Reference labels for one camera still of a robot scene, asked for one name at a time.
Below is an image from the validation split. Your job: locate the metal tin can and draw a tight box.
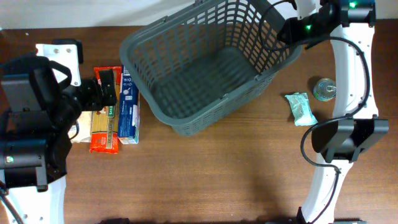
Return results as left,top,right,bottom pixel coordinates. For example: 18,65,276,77
313,78,336,102

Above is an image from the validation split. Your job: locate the blue tissue box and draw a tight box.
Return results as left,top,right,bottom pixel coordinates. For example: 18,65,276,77
118,66,140,144

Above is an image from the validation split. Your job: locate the mint green wipes packet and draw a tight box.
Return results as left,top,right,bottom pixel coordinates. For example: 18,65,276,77
285,93,318,126

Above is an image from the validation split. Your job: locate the beige grain bag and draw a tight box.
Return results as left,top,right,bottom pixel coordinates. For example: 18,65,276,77
68,111,93,143

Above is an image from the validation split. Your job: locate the grey plastic laundry basket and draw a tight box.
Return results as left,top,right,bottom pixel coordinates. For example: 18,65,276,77
119,0,302,136

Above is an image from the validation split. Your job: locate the orange spaghetti packet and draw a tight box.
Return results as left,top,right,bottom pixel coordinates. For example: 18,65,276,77
90,66,122,154

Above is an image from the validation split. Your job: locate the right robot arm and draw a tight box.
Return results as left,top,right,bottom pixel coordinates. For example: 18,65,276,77
277,1,389,223

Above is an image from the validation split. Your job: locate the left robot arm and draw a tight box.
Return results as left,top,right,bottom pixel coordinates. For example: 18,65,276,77
1,39,117,223

